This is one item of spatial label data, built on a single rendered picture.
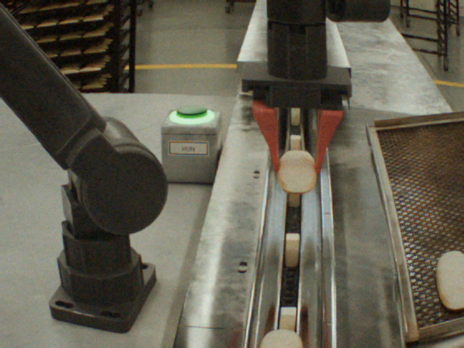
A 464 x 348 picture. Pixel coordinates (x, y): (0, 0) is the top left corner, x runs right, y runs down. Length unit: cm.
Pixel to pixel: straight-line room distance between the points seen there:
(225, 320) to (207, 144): 38
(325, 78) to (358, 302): 22
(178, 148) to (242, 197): 16
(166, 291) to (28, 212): 26
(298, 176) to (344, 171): 32
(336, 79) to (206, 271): 21
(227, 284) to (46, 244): 26
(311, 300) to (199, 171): 35
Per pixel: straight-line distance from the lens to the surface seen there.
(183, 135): 98
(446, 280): 62
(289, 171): 74
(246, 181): 90
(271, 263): 75
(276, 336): 62
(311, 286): 71
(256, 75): 72
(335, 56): 126
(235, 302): 66
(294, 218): 87
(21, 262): 83
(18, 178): 106
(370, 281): 78
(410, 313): 59
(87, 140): 63
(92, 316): 69
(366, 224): 90
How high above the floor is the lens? 121
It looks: 22 degrees down
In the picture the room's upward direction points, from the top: straight up
